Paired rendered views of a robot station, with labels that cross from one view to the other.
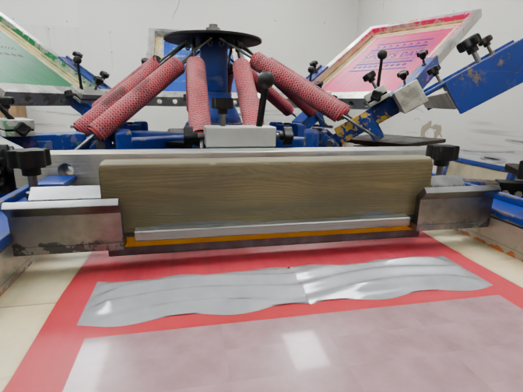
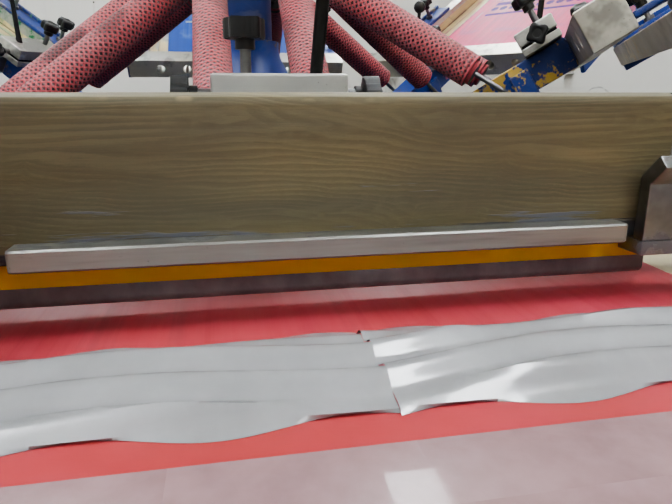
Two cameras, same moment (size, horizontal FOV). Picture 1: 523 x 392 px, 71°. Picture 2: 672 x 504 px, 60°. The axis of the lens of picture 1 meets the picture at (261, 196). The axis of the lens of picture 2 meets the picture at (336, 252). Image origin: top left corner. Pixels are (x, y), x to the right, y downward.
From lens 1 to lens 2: 0.11 m
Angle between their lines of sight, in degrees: 1
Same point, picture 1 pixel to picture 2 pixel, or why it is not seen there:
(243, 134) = (285, 87)
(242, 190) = (254, 160)
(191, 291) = (115, 385)
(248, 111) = (302, 61)
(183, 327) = (65, 478)
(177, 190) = (105, 158)
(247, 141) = not seen: hidden behind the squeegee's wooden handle
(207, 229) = (174, 246)
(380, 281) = (573, 359)
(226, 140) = not seen: hidden behind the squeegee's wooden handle
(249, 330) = (237, 487)
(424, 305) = not seen: outside the picture
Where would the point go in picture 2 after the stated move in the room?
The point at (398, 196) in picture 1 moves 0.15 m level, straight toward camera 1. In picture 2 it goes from (600, 179) to (617, 247)
